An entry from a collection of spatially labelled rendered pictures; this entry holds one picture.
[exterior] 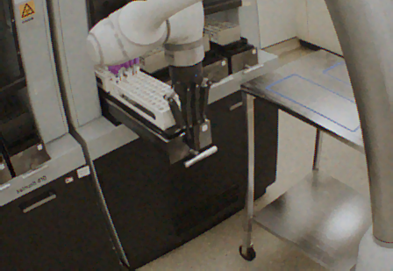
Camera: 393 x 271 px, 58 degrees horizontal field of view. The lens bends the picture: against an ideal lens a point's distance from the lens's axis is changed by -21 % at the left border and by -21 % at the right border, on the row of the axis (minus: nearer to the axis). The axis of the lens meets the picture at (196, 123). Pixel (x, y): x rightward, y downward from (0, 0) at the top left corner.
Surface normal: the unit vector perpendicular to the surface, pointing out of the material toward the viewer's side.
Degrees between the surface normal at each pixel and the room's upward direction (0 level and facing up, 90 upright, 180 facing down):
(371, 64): 85
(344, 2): 89
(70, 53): 90
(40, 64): 90
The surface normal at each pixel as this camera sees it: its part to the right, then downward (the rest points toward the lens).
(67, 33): 0.62, 0.36
